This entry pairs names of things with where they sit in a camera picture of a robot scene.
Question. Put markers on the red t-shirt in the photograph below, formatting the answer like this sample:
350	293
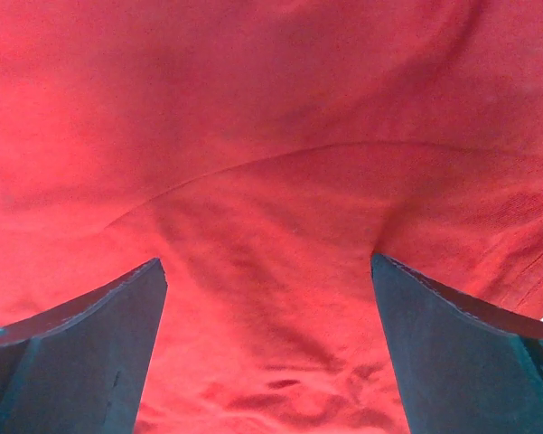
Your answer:
263	150

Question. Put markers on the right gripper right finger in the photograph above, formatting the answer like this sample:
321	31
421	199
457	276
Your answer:
462	365

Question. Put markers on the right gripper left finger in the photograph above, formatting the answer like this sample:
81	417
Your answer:
81	366

